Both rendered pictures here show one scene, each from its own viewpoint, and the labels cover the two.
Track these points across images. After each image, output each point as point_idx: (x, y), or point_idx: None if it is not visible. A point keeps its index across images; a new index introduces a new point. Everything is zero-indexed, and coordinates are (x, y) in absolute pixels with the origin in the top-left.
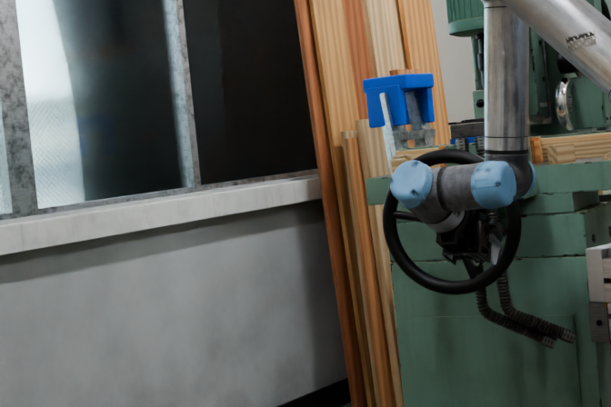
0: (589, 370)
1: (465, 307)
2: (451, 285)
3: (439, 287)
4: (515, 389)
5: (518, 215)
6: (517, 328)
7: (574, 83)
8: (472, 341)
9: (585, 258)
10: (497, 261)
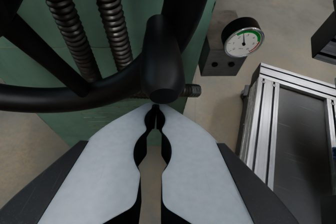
0: (186, 81)
1: (58, 39)
2: (41, 107)
3: (16, 110)
4: None
5: None
6: (143, 97)
7: None
8: (76, 66)
9: None
10: (136, 79)
